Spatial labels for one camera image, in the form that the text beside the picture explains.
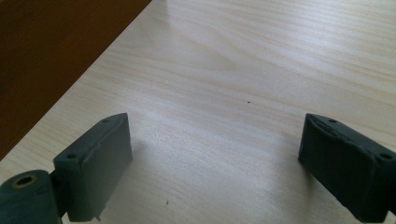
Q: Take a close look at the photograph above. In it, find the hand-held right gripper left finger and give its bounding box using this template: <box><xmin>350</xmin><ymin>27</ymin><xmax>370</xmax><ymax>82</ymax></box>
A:
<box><xmin>52</xmin><ymin>112</ymin><xmax>134</xmax><ymax>223</ymax></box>

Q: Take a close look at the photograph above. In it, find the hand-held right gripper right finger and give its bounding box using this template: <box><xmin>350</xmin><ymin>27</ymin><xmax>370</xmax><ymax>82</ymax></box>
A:
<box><xmin>297</xmin><ymin>113</ymin><xmax>396</xmax><ymax>224</ymax></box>

